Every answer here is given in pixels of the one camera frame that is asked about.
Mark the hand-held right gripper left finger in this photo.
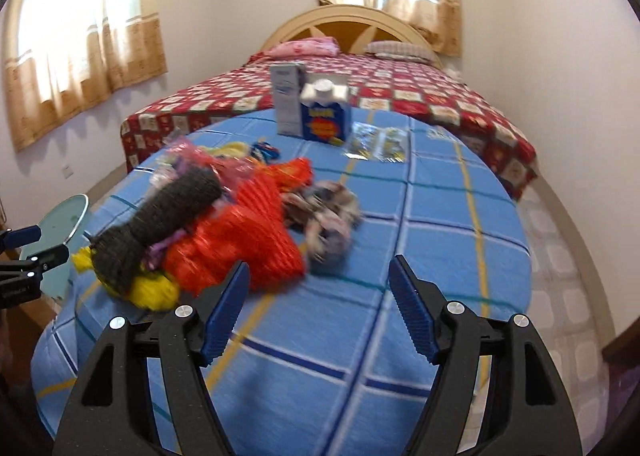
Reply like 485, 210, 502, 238
52, 261, 251, 456

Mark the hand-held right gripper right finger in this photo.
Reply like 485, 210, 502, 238
389, 255, 583, 456

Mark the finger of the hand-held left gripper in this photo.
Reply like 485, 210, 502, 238
0, 244, 70, 283
0, 225, 43, 253

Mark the teal round waste bin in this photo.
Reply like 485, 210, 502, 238
22, 193, 91, 297

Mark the purple wrapper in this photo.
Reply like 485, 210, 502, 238
142, 231, 187, 273

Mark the pink clear plastic bag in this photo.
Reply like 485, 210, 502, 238
165, 140, 242, 187

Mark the wooden cabinet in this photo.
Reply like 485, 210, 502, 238
0, 246, 60, 331

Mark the bright yellow plastic bag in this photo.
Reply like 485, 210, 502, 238
72, 246, 182, 313

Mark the blue plaid tablecloth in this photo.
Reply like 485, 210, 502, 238
30, 108, 531, 456

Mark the large red mesh bag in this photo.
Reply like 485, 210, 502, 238
162, 176, 307, 294

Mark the dark grey crumpled bag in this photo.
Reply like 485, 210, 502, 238
92, 168, 223, 297

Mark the multicoloured crumpled wrapper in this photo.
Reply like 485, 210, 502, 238
282, 181, 362, 277

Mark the dark brown furniture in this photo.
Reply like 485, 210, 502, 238
602, 328, 640, 367

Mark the blue milk carton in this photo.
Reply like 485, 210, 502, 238
300, 79, 351, 144

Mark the wide beige curtain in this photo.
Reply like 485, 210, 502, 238
4, 0, 168, 153

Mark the bed with red quilt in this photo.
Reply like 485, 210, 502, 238
120, 52, 539, 200

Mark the tall grey paper box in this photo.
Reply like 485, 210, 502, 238
270, 63, 309, 137

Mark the striped pillow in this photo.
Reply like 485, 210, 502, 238
364, 40, 437, 64

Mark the pink pillow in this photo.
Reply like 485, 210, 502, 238
263, 36, 340, 59

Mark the cream arched headboard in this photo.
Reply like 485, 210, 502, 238
262, 4, 444, 69

